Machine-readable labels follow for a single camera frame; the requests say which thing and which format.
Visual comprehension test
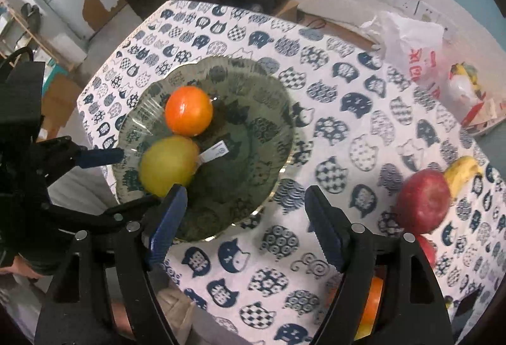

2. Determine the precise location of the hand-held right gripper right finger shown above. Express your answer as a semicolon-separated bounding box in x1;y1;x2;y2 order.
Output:
304;185;453;345

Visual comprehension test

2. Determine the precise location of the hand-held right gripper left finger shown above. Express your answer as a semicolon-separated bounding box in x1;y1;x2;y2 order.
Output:
35;184;188;345

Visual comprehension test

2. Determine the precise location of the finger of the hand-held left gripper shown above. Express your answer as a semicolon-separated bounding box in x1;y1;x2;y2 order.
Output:
35;136;126;184
44;195;159;233

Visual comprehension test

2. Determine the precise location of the yellow-green pear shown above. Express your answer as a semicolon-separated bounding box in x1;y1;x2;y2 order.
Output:
139;136;201;198

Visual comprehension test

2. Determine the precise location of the large orange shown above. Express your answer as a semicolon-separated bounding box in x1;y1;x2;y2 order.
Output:
164;86;214;138
354;276;385;342

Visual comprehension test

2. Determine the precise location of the green glass plate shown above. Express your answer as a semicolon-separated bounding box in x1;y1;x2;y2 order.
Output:
111;56;305;243

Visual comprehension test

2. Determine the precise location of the red apple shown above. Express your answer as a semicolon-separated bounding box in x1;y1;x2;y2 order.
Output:
396;169;452;235
415;234;437;278

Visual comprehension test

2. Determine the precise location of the yellow banana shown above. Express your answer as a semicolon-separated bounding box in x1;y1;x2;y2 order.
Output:
443;156;485;207

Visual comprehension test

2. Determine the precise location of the large cardboard box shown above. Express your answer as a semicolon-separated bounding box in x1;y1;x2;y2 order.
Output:
41;72;83;140

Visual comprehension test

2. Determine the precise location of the white fruit sticker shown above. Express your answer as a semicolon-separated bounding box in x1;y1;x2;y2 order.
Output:
198;139;230;166

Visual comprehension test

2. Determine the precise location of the wooden rack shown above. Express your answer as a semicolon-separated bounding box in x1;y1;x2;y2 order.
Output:
0;0;52;61

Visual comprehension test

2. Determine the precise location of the cat print tablecloth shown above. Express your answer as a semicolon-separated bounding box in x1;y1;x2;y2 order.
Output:
77;0;506;345

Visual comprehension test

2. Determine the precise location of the red white paper box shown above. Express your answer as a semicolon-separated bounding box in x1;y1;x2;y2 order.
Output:
460;97;506;136

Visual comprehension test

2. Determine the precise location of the white plastic bag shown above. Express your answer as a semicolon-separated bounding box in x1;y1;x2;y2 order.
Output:
360;10;455;100

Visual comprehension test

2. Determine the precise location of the clear bag of colourful snacks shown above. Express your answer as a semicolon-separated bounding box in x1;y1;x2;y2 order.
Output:
448;62;489;112

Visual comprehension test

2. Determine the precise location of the small cardboard box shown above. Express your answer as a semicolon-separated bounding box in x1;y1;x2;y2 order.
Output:
273;0;301;23

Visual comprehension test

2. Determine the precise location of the black cable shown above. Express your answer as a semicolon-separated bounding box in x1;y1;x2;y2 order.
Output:
298;10;329;31

